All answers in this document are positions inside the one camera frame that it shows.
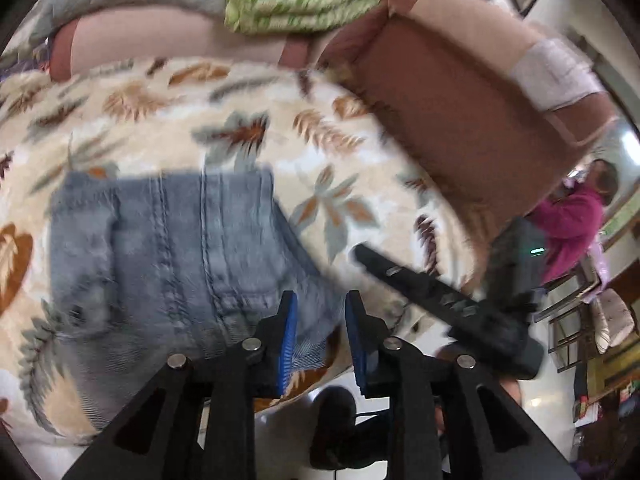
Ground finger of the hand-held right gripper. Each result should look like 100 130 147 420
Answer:
354 244 482 328

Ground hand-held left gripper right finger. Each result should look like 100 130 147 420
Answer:
345 290 581 480

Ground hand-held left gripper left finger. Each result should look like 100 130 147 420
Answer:
62 290 299 480

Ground blue denim pants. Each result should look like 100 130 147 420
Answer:
47 167 351 446

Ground dark rounded object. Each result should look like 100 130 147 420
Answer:
309 385 398 472

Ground wooden chair with cushion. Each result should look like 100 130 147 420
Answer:
542 260 637 373

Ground leaf print blanket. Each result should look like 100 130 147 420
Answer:
0 57 493 461

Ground brown and pink sofa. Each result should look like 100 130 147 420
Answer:
47 0 626 241

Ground white cloth on sofa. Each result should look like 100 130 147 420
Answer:
510 37 603 111

